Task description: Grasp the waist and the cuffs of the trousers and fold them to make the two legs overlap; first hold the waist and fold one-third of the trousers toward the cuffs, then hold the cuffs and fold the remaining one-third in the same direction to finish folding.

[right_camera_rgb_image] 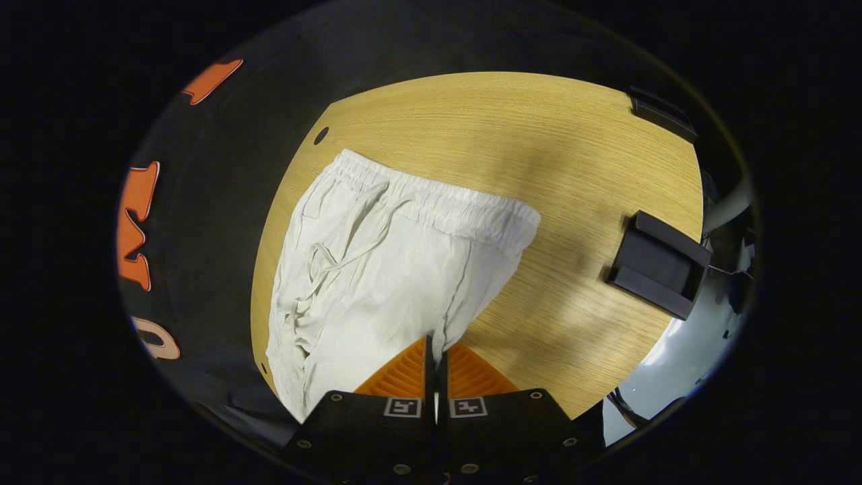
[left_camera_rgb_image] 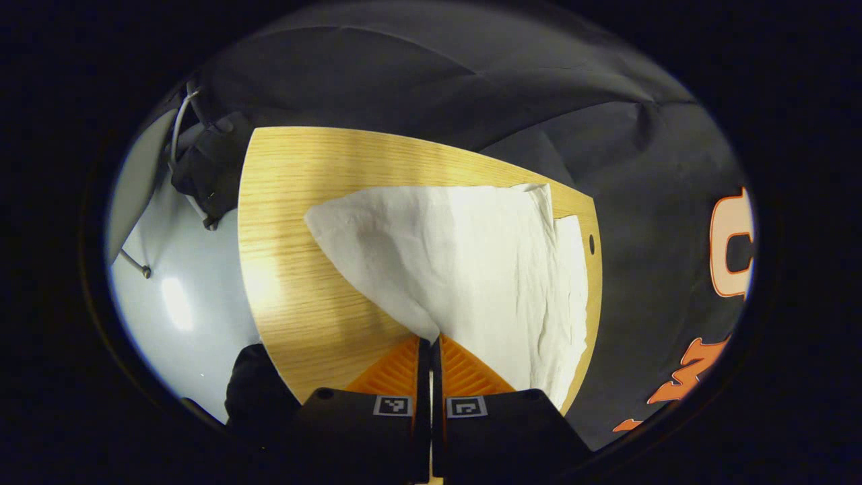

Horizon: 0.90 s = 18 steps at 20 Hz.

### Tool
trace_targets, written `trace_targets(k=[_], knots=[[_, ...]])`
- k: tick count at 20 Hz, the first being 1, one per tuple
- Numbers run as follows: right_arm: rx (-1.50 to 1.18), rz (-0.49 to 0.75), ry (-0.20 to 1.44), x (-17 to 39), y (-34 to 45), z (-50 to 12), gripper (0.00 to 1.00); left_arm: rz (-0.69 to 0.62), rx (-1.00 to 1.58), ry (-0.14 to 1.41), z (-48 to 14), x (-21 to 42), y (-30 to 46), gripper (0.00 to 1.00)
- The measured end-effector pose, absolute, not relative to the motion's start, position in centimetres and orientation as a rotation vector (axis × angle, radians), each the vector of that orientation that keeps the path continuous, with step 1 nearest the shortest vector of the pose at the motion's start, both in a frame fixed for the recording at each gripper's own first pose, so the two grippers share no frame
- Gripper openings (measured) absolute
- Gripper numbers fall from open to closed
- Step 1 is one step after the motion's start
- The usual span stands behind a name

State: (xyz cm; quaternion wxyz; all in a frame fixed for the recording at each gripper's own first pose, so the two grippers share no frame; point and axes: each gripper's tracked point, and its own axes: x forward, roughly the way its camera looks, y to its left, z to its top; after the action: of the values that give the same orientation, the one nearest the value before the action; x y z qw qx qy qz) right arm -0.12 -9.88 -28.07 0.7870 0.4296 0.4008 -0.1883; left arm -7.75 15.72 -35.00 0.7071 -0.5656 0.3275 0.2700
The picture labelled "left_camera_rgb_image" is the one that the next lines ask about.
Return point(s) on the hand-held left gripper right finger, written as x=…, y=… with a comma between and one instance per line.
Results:
x=498, y=431

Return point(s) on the black backdrop cloth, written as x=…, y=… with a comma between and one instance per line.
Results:
x=572, y=114

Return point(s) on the white jeans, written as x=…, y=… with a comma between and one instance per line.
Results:
x=458, y=256

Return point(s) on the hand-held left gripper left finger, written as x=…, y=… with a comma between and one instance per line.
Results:
x=363, y=431

